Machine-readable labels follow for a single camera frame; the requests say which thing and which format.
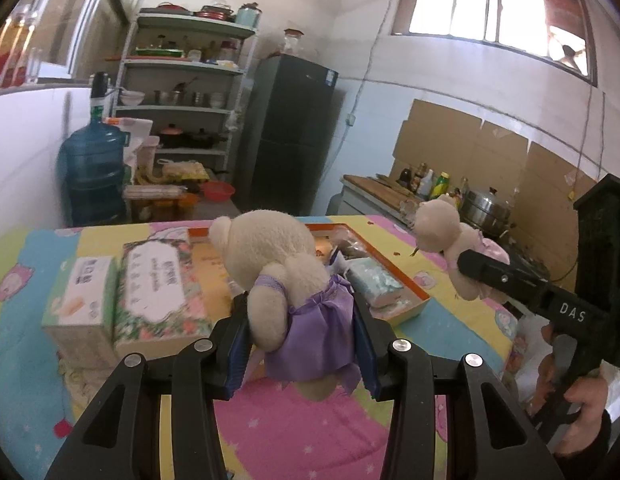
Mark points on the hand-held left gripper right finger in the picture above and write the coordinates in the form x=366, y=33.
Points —
x=365, y=355

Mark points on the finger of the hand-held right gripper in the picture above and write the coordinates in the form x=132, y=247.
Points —
x=494, y=272

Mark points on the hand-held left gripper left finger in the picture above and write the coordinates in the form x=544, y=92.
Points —
x=236, y=355

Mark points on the teddy bear pink dress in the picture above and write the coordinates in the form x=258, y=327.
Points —
x=439, y=225

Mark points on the floral pocket tissue pack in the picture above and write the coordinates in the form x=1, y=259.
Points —
x=377, y=280

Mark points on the teddy bear purple dress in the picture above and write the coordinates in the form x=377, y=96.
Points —
x=290, y=300

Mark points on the orange rimmed cardboard box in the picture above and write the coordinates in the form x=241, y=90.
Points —
x=414, y=295

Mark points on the clear plastic snack bag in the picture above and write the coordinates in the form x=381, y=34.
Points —
x=354, y=249

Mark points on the person's right forearm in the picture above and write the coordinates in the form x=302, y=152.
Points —
x=587, y=452

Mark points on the person's right hand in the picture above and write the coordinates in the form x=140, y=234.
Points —
x=589, y=395

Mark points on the steel steamer pot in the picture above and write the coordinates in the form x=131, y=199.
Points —
x=487, y=212

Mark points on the striped cartoon tablecloth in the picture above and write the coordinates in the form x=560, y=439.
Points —
x=270, y=425

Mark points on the green floral tissue box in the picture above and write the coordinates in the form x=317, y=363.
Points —
x=160, y=290

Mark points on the green yellow bottle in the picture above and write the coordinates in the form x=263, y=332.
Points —
x=439, y=186

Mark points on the white plastic bottle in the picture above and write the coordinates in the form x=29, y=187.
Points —
x=426, y=185

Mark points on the dark sauce bottle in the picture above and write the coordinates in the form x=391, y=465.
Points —
x=405, y=179

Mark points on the red plastic basin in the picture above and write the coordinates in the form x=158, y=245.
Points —
x=217, y=191

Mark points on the white green tissue box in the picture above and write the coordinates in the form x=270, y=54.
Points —
x=80, y=300

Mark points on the yellow plastic bag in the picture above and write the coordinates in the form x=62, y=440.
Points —
x=185, y=171

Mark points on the dark grey refrigerator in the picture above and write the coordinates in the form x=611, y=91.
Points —
x=290, y=135

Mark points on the red lidded black pot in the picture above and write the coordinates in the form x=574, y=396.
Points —
x=171, y=136

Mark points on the blue water jug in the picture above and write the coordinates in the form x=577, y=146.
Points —
x=92, y=175

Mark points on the high barred window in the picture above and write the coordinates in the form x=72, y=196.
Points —
x=489, y=10

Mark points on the white ceramic bowl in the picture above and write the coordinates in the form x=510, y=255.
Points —
x=132, y=98

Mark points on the grey metal shelf rack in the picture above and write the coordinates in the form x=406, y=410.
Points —
x=240, y=70

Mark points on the black white water pump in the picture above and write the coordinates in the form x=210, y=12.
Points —
x=100, y=92

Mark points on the glass jar red lid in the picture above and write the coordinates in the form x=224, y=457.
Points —
x=292, y=42

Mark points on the green tray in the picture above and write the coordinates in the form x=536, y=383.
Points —
x=157, y=52

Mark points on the teal enamel pot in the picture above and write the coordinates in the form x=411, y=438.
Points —
x=248, y=16

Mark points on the red cooking pot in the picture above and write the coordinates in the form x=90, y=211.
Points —
x=215, y=11

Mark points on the sliding aluminium window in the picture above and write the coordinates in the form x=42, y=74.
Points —
x=80, y=15

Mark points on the orange drink bottle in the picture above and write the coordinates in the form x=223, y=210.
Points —
x=20, y=45
x=1, y=55

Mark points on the cardboard wall sheet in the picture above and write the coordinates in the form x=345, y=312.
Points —
x=469, y=150

